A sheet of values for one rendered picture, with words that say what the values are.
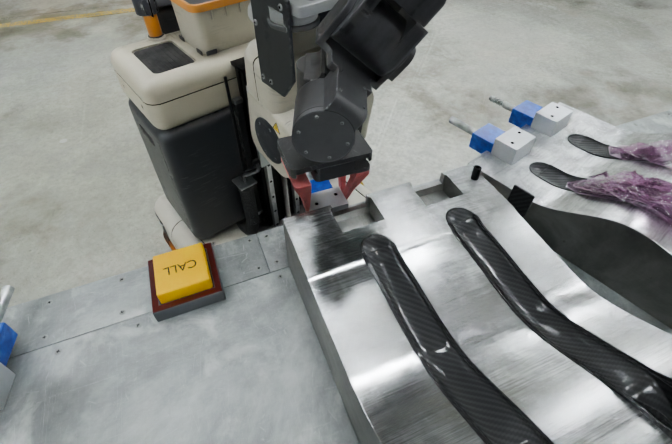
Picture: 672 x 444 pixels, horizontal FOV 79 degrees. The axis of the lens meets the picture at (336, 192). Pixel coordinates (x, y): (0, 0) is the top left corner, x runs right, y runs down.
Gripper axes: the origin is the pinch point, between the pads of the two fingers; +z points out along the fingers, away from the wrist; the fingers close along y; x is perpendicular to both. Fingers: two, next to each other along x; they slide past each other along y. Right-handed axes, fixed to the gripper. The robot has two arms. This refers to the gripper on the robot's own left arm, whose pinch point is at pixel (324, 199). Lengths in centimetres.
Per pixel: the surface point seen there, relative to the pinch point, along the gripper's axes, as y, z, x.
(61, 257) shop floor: -74, 85, 87
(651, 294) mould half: 30.4, 1.5, -26.1
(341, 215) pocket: 0.1, -2.6, -5.8
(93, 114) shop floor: -67, 85, 187
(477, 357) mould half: 4.5, -4.1, -27.0
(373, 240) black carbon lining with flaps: 1.5, -4.0, -11.8
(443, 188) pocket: 14.7, -2.2, -5.5
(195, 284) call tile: -18.2, 1.5, -6.6
